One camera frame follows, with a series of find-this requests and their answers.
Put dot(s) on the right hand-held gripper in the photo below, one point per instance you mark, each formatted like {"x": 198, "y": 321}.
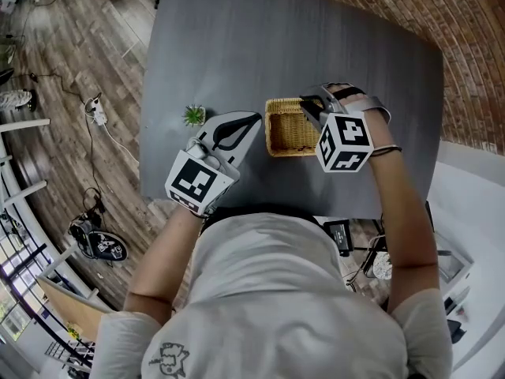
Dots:
{"x": 343, "y": 160}

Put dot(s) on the white power strip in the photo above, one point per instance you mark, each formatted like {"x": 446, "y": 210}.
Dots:
{"x": 96, "y": 113}

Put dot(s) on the person's white t-shirt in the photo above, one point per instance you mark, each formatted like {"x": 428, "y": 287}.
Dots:
{"x": 268, "y": 298}

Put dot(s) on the black framed window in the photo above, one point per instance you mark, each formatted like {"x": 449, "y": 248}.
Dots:
{"x": 16, "y": 275}

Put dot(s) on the wicker basket organizer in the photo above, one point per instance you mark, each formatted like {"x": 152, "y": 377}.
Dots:
{"x": 288, "y": 132}

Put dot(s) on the person's right hand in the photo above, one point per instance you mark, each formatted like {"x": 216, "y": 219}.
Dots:
{"x": 357, "y": 98}

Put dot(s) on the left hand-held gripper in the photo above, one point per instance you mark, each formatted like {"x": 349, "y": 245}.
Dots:
{"x": 221, "y": 172}

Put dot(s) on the small potted green plant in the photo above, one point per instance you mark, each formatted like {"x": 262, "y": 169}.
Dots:
{"x": 193, "y": 115}

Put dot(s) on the person's left forearm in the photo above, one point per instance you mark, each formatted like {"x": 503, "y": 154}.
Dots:
{"x": 165, "y": 259}

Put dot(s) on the patterned round seat cushion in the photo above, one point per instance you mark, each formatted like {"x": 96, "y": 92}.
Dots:
{"x": 380, "y": 267}

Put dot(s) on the white wooden rack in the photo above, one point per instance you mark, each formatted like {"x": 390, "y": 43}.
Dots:
{"x": 23, "y": 122}

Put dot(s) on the black device with stickers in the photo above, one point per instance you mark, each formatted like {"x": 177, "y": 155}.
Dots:
{"x": 106, "y": 247}

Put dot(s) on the black wrist band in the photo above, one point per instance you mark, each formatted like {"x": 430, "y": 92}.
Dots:
{"x": 388, "y": 147}

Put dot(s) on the black folding chair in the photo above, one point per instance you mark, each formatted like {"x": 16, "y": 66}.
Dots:
{"x": 367, "y": 265}

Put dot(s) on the light wooden board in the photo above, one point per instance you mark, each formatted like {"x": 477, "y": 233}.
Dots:
{"x": 71, "y": 306}

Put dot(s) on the black power adapter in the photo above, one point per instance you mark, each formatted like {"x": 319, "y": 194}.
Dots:
{"x": 339, "y": 235}

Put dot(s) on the person's right forearm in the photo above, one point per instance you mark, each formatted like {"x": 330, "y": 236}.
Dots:
{"x": 406, "y": 211}

